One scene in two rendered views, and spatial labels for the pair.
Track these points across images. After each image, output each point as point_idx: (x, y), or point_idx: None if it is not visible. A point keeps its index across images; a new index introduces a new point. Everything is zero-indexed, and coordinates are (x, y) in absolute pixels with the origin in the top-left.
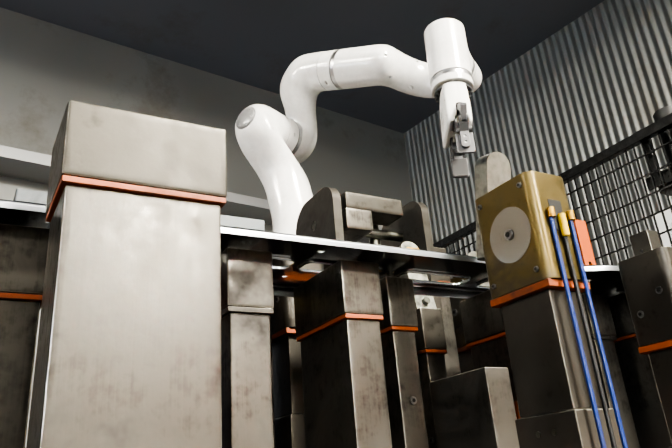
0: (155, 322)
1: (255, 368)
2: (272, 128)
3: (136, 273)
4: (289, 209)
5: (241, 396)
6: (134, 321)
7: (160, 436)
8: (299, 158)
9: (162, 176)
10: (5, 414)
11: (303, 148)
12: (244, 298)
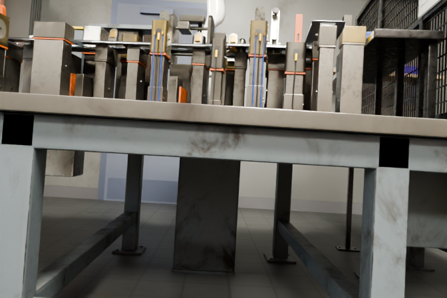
0: (48, 64)
1: (100, 74)
2: None
3: (46, 55)
4: (209, 13)
5: (96, 80)
6: (45, 64)
7: (48, 84)
8: None
9: (50, 35)
10: None
11: None
12: (98, 57)
